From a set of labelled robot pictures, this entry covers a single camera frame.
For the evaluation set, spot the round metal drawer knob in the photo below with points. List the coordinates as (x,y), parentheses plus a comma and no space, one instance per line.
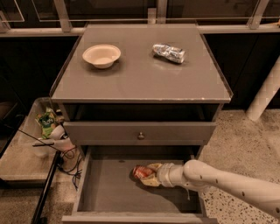
(141,136)

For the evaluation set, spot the white paper bowl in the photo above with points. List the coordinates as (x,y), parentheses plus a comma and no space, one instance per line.
(102,56)

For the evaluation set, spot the green snack bag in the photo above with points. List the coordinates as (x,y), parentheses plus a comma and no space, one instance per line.
(47,121)

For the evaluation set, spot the open grey middle drawer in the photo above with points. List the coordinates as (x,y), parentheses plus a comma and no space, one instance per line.
(108,193)

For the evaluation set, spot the red coke can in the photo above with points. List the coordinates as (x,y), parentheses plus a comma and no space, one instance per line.
(140,172)

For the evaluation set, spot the crumpled silver chip bag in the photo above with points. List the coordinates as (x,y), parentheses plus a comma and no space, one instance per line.
(171,53)

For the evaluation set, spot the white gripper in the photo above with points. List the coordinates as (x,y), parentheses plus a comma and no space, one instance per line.
(164,174)

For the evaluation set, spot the closed grey top drawer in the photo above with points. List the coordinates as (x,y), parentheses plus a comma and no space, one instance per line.
(126,133)

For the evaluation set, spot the metal window railing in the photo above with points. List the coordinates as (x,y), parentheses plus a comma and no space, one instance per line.
(31,18)

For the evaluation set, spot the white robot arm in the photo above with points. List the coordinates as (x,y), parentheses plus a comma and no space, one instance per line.
(196,176)

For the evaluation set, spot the grey drawer cabinet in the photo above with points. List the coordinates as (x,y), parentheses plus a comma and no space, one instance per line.
(141,87)

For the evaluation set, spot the white cup in bin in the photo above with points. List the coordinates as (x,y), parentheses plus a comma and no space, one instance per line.
(57,133)

